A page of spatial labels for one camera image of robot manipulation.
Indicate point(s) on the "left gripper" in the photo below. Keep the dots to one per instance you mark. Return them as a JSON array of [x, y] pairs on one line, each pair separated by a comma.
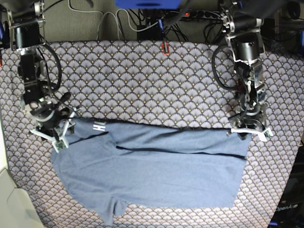
[[250, 121]]

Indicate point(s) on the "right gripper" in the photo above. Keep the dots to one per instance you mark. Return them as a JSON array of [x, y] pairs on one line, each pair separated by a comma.
[[53, 124]]

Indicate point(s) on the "blue T-shirt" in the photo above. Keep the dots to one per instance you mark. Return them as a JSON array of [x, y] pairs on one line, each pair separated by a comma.
[[109, 165]]

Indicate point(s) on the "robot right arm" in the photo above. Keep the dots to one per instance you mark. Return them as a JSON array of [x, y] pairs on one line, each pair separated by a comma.
[[23, 33]]

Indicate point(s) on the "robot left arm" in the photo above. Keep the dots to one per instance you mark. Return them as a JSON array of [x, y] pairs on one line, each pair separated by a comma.
[[242, 34]]

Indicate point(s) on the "fan-patterned tablecloth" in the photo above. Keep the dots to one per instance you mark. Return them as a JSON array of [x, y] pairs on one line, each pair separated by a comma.
[[136, 82]]

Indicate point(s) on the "black OpenArm base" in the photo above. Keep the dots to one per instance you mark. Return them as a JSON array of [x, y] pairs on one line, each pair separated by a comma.
[[290, 210]]

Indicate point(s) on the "white furniture at left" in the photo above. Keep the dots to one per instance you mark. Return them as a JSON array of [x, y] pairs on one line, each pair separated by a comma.
[[16, 208]]

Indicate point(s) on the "red table clamp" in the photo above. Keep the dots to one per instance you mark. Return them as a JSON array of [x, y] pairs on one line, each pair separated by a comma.
[[165, 48]]

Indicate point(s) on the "black box behind table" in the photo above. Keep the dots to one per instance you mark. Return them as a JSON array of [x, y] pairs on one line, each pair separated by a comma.
[[153, 33]]

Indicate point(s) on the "black power strip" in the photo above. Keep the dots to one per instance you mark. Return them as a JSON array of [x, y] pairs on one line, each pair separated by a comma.
[[198, 15]]

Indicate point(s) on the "blue box overhead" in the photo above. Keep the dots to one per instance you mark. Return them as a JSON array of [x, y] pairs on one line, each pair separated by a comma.
[[148, 4]]

